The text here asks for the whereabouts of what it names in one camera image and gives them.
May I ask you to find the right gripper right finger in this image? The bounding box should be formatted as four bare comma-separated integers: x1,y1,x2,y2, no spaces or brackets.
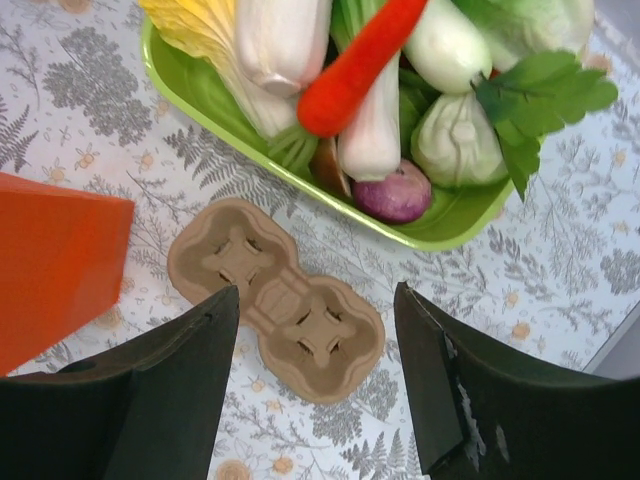
394,283,639,479

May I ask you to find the pale green round cabbage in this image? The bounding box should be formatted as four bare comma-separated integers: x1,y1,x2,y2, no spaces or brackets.
411,92,507,188

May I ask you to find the purple onion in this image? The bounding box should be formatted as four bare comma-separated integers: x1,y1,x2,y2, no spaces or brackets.
351,159,433,224

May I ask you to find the green plastic basket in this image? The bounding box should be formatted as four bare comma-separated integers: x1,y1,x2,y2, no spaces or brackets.
141,19,514,251

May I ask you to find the white radish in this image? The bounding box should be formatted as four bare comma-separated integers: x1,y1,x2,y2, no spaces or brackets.
337,54,401,182

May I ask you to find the yellow cabbage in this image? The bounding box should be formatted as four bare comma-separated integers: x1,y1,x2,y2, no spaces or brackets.
139,0,297,139

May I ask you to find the bok choy dark green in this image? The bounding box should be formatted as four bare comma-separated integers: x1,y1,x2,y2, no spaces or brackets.
329,0,494,96

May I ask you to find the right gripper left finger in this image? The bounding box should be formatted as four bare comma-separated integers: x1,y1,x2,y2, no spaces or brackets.
1,286,239,479

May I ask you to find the cardboard cup carrier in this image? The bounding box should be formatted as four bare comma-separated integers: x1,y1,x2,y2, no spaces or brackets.
167,198,386,404

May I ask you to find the orange paper bag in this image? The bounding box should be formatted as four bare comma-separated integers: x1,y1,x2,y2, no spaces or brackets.
1,173,135,374

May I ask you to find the leafy green herb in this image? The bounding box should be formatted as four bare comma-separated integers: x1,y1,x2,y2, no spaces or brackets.
472,50,618,198

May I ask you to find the orange carrot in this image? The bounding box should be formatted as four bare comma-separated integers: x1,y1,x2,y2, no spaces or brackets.
297,0,427,138

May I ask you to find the napa cabbage long green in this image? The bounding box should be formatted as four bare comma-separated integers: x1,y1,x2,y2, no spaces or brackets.
235,0,332,98

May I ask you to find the light green lettuce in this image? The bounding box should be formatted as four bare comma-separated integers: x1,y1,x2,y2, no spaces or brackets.
454,0,595,72

